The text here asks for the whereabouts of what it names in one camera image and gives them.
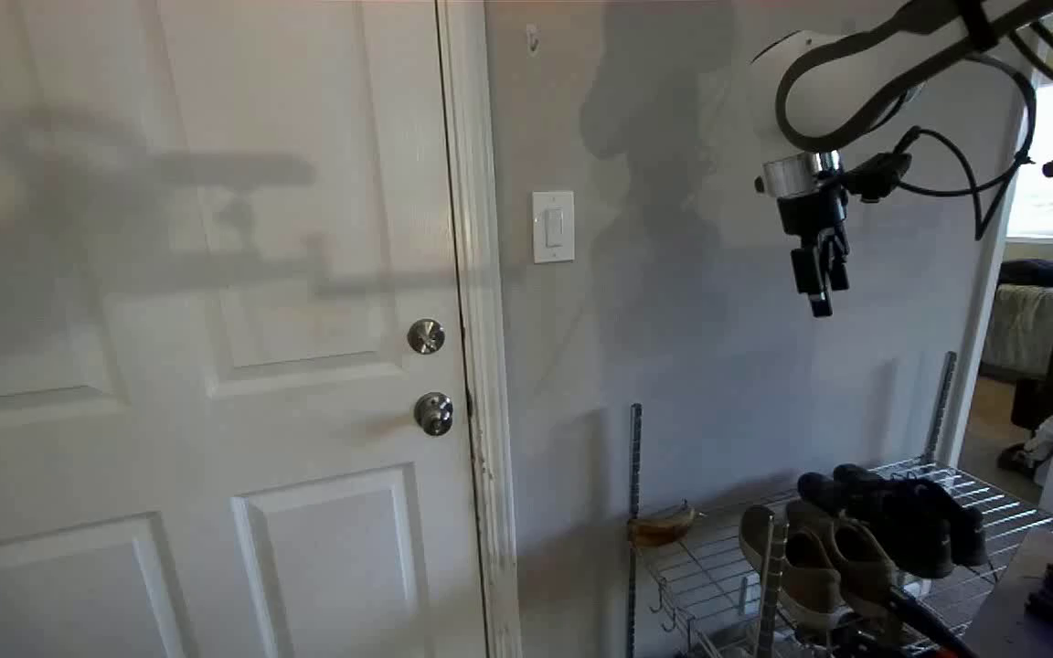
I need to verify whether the white panelled door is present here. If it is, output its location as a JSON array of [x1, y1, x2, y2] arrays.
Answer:
[[0, 0, 491, 658]]

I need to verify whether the white door frame trim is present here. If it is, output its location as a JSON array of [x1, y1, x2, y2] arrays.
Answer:
[[430, 0, 528, 658]]

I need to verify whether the bed with dark bedding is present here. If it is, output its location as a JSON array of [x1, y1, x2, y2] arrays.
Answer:
[[981, 253, 1053, 384]]

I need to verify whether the thin black cable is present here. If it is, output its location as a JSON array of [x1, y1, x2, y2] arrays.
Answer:
[[890, 16, 1053, 244]]

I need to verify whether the olive tan shoe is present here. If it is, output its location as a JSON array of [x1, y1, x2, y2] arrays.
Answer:
[[781, 495, 909, 615], [735, 502, 857, 640]]

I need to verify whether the white light switch plate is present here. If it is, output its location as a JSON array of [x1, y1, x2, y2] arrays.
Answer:
[[530, 185, 583, 268]]

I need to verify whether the metal wire shoe rack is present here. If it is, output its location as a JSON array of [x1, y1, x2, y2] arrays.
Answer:
[[620, 347, 1053, 658]]

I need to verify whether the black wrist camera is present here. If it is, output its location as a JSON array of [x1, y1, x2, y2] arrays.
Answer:
[[843, 147, 918, 207]]

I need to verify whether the thick black cable loop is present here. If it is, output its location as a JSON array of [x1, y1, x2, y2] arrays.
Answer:
[[771, 0, 1053, 155]]

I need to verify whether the black shoe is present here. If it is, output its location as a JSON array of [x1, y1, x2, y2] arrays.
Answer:
[[792, 459, 957, 585], [885, 471, 996, 571]]

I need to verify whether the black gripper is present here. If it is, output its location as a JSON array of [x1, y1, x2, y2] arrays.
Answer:
[[774, 183, 857, 323]]

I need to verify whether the small yellow object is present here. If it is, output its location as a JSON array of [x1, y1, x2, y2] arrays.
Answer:
[[620, 502, 701, 548]]

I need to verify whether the silver deadbolt lock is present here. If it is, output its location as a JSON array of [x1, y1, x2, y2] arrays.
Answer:
[[406, 313, 451, 358]]

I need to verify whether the silver door knob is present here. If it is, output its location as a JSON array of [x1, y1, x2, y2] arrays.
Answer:
[[409, 386, 457, 437]]

